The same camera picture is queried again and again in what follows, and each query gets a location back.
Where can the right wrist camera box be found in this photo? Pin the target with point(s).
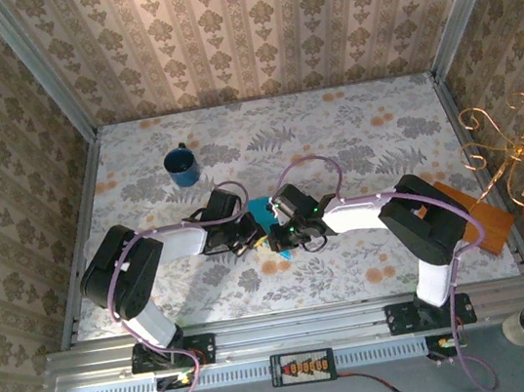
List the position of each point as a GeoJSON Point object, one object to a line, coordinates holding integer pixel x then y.
{"type": "Point", "coordinates": [292, 201]}

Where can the brown wooden block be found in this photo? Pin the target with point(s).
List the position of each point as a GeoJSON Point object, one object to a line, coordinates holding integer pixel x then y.
{"type": "Point", "coordinates": [488, 226]}

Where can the left arm's black base plate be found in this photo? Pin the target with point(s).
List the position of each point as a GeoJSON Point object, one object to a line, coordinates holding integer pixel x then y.
{"type": "Point", "coordinates": [201, 350]}

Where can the right arm's black base plate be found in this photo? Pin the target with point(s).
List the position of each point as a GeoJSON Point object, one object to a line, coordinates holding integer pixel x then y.
{"type": "Point", "coordinates": [404, 320]}

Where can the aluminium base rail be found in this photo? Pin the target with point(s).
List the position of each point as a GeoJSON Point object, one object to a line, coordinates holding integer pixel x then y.
{"type": "Point", "coordinates": [301, 328]}

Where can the blue square paper sheet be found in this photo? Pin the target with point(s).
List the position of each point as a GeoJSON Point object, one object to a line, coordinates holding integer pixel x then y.
{"type": "Point", "coordinates": [259, 208]}

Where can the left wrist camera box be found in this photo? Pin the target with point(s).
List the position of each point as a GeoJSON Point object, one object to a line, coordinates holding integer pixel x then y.
{"type": "Point", "coordinates": [221, 204]}

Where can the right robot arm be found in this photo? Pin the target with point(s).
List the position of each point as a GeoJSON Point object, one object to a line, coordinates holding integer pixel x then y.
{"type": "Point", "coordinates": [424, 226]}

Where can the aluminium side rail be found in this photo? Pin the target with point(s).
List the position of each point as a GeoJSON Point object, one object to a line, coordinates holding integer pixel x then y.
{"type": "Point", "coordinates": [80, 233]}
{"type": "Point", "coordinates": [478, 124]}

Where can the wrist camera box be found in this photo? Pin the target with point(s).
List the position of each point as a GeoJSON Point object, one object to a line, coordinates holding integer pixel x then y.
{"type": "Point", "coordinates": [292, 201]}
{"type": "Point", "coordinates": [221, 204]}

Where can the floral patterned table cover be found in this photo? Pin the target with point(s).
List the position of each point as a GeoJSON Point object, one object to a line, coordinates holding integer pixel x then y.
{"type": "Point", "coordinates": [351, 266]}

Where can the black power distribution board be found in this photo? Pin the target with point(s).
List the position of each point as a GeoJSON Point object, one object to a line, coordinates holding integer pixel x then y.
{"type": "Point", "coordinates": [302, 367]}

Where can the aluminium frame post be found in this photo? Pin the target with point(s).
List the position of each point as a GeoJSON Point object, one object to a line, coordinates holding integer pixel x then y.
{"type": "Point", "coordinates": [38, 67]}
{"type": "Point", "coordinates": [465, 3]}

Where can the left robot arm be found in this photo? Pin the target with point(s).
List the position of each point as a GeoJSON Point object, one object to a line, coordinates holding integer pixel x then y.
{"type": "Point", "coordinates": [116, 277]}

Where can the dark blue ceramic mug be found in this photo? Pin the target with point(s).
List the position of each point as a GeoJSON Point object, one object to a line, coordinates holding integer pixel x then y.
{"type": "Point", "coordinates": [182, 171]}

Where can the small black connector board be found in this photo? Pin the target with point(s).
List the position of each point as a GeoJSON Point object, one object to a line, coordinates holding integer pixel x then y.
{"type": "Point", "coordinates": [174, 381]}
{"type": "Point", "coordinates": [444, 343]}

